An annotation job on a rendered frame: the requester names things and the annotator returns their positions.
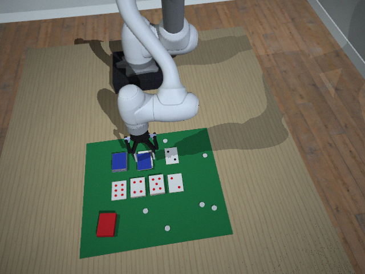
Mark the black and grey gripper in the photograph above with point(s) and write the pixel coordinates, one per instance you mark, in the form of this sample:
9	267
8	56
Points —
141	139

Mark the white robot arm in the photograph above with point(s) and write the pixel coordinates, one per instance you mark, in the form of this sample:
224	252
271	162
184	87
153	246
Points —
144	43

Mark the green felt card mat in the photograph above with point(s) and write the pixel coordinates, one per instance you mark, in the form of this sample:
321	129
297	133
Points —
179	210

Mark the red card stack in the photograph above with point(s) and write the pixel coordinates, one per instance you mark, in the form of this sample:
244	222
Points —
106	225

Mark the blue rectangular card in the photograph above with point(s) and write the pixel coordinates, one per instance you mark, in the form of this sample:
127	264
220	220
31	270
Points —
144	161
119	161

